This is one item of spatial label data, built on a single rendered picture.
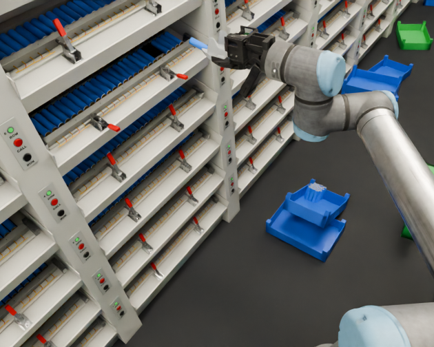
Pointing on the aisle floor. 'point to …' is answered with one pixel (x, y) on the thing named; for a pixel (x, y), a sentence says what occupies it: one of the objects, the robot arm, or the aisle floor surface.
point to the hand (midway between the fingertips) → (209, 50)
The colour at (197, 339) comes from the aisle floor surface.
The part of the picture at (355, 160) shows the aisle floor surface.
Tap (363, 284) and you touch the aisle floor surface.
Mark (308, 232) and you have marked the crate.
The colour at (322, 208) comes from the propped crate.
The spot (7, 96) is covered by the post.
